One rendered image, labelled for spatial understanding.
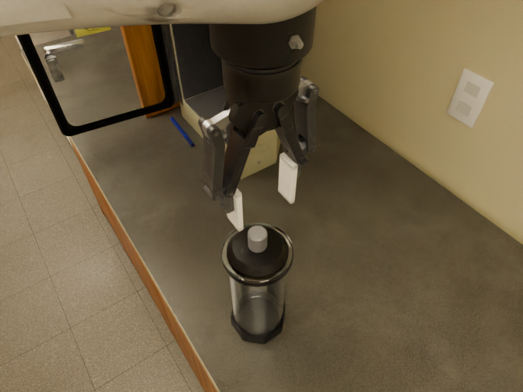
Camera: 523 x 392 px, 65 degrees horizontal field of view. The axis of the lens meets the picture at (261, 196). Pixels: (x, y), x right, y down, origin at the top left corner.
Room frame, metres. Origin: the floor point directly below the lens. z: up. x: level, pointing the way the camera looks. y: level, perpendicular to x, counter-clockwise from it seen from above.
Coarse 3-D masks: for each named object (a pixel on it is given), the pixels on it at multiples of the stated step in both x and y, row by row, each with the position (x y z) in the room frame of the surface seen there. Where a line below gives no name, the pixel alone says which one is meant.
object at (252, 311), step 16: (256, 224) 0.40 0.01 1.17; (224, 240) 0.37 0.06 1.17; (288, 240) 0.37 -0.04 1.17; (224, 256) 0.34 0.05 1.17; (288, 256) 0.34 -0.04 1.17; (240, 288) 0.31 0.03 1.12; (256, 288) 0.30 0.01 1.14; (272, 288) 0.31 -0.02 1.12; (240, 304) 0.31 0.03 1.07; (256, 304) 0.30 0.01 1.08; (272, 304) 0.31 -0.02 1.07; (240, 320) 0.31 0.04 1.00; (256, 320) 0.30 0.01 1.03; (272, 320) 0.31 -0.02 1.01
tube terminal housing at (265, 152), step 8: (216, 88) 1.01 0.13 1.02; (184, 104) 0.95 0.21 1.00; (184, 112) 0.96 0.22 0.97; (192, 112) 0.91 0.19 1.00; (192, 120) 0.92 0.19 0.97; (264, 136) 0.76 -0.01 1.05; (272, 136) 0.77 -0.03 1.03; (256, 144) 0.74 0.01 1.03; (264, 144) 0.76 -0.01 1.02; (272, 144) 0.77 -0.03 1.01; (256, 152) 0.74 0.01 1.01; (264, 152) 0.76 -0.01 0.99; (272, 152) 0.77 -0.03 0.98; (248, 160) 0.73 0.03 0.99; (256, 160) 0.74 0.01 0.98; (264, 160) 0.76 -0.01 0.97; (272, 160) 0.77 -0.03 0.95; (248, 168) 0.73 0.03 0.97; (256, 168) 0.74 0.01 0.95; (264, 168) 0.76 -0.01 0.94
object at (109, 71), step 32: (64, 32) 0.86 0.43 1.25; (96, 32) 0.89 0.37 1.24; (128, 32) 0.92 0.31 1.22; (64, 64) 0.85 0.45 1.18; (96, 64) 0.88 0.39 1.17; (128, 64) 0.91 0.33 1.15; (64, 96) 0.84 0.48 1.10; (96, 96) 0.87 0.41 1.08; (128, 96) 0.90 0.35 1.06; (160, 96) 0.94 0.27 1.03
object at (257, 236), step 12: (252, 228) 0.35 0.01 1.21; (264, 228) 0.35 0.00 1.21; (240, 240) 0.35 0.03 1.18; (252, 240) 0.34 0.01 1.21; (264, 240) 0.34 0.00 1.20; (276, 240) 0.35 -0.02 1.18; (228, 252) 0.34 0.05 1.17; (240, 252) 0.33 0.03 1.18; (252, 252) 0.33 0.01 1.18; (264, 252) 0.33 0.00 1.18; (276, 252) 0.33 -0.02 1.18; (288, 252) 0.34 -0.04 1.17; (240, 264) 0.32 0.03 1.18; (252, 264) 0.31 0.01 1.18; (264, 264) 0.31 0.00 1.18; (276, 264) 0.32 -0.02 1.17; (252, 276) 0.30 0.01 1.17
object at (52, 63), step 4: (48, 56) 0.84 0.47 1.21; (52, 56) 0.83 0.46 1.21; (48, 60) 0.82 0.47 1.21; (52, 60) 0.82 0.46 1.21; (56, 60) 0.83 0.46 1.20; (48, 64) 0.82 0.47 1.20; (52, 64) 0.82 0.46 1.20; (56, 64) 0.83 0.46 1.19; (52, 68) 0.82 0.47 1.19; (56, 68) 0.83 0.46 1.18; (60, 68) 0.83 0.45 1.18; (52, 72) 0.82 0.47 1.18; (56, 72) 0.82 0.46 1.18; (60, 72) 0.83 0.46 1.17; (52, 76) 0.82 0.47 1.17; (56, 76) 0.82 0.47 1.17; (60, 76) 0.83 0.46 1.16; (56, 80) 0.82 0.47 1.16; (60, 80) 0.83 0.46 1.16
